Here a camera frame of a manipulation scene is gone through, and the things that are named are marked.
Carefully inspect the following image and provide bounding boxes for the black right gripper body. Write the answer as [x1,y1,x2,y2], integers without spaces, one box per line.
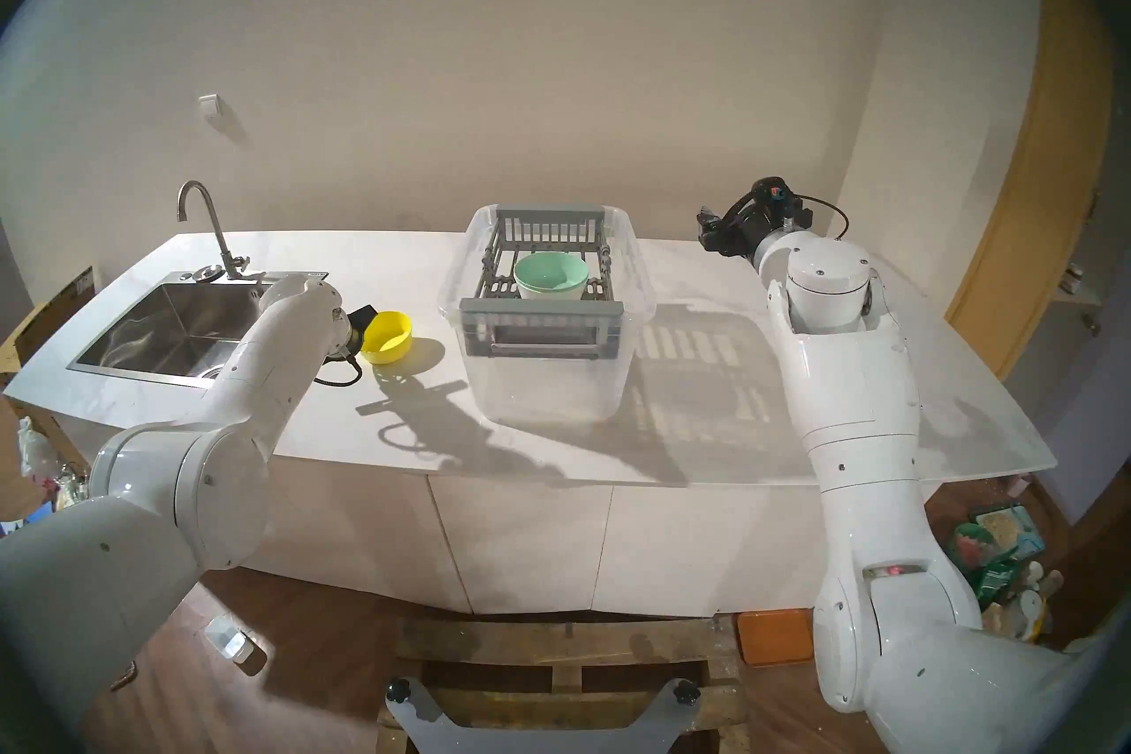
[712,176,816,259]

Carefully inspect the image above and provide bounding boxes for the yellow bowl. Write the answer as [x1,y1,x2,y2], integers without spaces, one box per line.
[361,310,414,367]

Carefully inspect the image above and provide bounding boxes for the mint green bowl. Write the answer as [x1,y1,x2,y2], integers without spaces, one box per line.
[514,251,590,302]

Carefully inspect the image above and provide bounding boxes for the grey dish drying rack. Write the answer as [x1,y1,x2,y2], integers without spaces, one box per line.
[459,205,626,361]

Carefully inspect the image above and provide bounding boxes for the chrome gooseneck faucet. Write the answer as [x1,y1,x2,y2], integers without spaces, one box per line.
[177,180,254,281]

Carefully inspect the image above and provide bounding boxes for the stainless steel sink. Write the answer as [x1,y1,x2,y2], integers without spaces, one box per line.
[66,271,330,392]

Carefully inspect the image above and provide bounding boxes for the clear plastic storage bin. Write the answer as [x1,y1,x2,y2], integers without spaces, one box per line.
[440,202,657,423]

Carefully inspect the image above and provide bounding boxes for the white kitchen counter cabinet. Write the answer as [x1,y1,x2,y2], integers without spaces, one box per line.
[49,408,942,617]

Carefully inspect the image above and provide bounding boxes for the brown cardboard box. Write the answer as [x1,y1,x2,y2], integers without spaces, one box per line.
[0,265,100,375]

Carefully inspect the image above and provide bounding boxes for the clear plastic container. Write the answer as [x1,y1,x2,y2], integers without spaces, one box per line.
[205,615,259,667]

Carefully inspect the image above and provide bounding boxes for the white crumpled plastic bag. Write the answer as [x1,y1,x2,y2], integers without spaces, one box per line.
[18,417,59,481]

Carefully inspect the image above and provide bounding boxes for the brown cardboard sheet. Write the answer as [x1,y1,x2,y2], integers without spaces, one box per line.
[0,399,47,528]

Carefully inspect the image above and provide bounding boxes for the wooden pallet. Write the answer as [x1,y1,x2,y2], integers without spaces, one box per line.
[378,615,752,754]

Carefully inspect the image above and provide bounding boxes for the green dish red food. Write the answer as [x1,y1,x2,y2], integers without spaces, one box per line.
[948,523,998,577]

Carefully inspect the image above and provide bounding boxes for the teal noodle tray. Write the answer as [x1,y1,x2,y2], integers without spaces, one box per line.
[970,503,1044,560]

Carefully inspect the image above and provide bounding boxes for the orange plastic tray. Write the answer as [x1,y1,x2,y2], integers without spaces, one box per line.
[737,609,816,668]

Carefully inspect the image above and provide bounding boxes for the green snack bag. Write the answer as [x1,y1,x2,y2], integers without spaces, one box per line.
[959,549,1028,613]

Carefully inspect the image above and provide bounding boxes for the beige food bag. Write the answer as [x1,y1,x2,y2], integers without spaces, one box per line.
[981,593,1048,645]

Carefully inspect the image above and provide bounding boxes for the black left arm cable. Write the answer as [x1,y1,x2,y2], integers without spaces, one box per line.
[312,353,366,389]

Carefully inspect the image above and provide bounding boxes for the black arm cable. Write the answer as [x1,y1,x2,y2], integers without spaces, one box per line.
[789,194,850,241]
[312,353,366,389]

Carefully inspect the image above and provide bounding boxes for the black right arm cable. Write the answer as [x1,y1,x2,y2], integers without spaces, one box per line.
[789,194,850,241]

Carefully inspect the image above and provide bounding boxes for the wooden door frame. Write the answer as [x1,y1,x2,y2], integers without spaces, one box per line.
[944,0,1116,382]

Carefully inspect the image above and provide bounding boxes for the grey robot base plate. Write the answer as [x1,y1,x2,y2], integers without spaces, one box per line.
[384,677,708,754]

